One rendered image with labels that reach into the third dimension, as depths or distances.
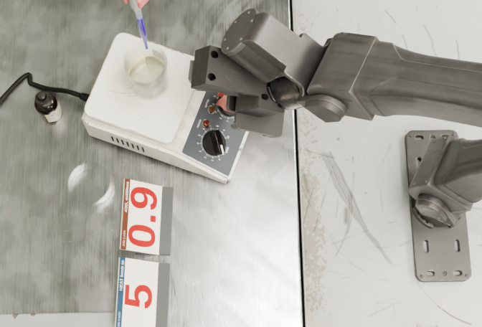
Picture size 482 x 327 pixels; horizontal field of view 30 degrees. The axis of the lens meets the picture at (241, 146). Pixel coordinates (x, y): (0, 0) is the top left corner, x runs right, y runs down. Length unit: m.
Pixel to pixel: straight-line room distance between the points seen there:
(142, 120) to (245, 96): 0.16
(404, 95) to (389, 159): 0.35
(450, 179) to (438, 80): 0.20
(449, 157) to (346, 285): 0.23
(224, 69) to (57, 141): 0.32
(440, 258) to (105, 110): 0.46
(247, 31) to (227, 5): 0.33
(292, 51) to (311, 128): 0.28
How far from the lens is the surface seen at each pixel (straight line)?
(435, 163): 1.05
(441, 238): 1.19
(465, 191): 1.03
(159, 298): 1.15
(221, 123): 1.15
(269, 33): 0.93
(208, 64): 0.97
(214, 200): 1.17
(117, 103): 1.13
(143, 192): 1.16
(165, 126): 1.11
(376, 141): 1.21
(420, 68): 0.87
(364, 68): 0.89
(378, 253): 1.18
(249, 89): 0.99
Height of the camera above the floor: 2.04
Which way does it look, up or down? 73 degrees down
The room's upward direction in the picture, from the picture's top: 3 degrees clockwise
